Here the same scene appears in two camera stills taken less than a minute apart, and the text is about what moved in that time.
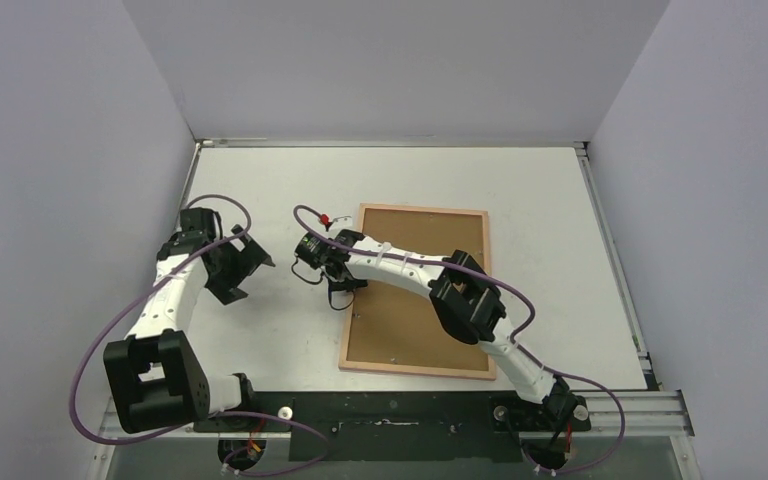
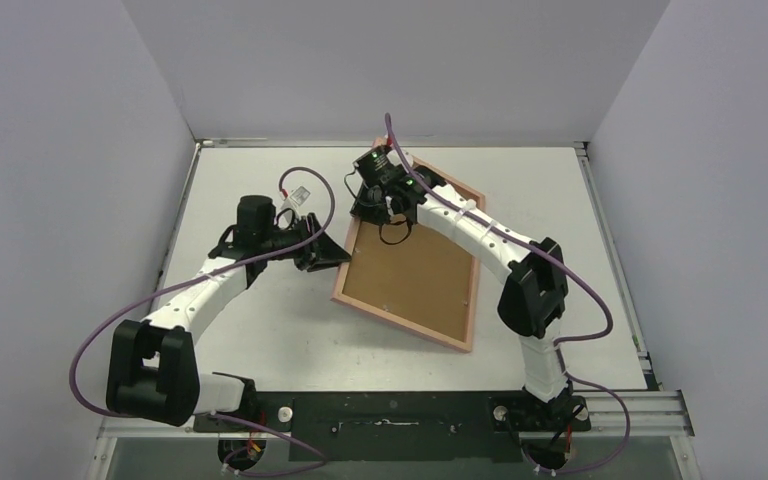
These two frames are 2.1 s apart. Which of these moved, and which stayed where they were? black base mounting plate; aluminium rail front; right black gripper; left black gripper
Moved: left black gripper; right black gripper
Stayed: black base mounting plate; aluminium rail front
